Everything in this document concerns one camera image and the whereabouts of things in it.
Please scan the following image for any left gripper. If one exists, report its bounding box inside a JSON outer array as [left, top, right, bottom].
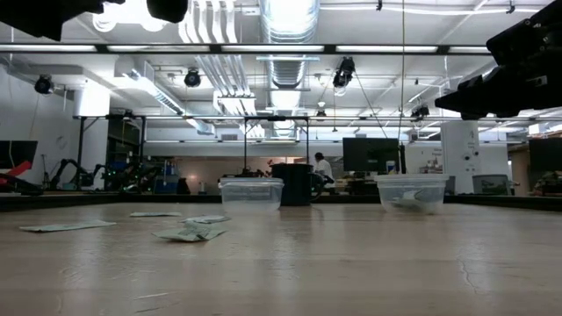
[[0, 0, 190, 43]]

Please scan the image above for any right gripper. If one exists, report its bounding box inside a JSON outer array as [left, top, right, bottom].
[[434, 0, 562, 120]]

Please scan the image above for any white building pillar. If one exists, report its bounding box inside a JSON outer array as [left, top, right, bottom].
[[440, 118, 480, 195], [72, 85, 111, 177]]

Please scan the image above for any grey plastic crate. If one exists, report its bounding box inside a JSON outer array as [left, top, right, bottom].
[[472, 174, 512, 196]]

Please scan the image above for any round clear plastic container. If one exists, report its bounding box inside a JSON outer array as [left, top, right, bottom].
[[375, 174, 450, 216]]

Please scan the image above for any black shelving unit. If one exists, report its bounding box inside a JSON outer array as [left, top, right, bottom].
[[104, 114, 147, 193]]

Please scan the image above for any red angled bar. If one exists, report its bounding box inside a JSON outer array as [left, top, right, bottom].
[[0, 161, 33, 179]]

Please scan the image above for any person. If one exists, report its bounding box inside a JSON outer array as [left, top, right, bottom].
[[313, 152, 336, 195]]

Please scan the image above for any dark enamel mug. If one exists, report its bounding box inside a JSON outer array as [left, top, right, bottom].
[[270, 162, 325, 207]]

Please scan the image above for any rectangular clear plastic container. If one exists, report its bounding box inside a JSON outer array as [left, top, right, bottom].
[[218, 176, 285, 215]]

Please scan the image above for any black ceiling-hung camera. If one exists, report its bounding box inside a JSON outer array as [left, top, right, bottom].
[[410, 104, 431, 121], [331, 55, 357, 90], [33, 74, 54, 96], [183, 68, 203, 89]]

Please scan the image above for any hanging black cable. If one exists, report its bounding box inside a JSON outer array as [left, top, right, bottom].
[[397, 0, 407, 141]]

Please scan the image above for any black aluminium rig frame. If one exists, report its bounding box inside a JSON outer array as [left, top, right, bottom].
[[0, 192, 562, 212]]

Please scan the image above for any silver ceiling air duct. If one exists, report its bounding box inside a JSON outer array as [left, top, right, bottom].
[[258, 0, 321, 140]]

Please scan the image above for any black background rig frame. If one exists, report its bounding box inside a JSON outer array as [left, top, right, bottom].
[[243, 115, 310, 176]]

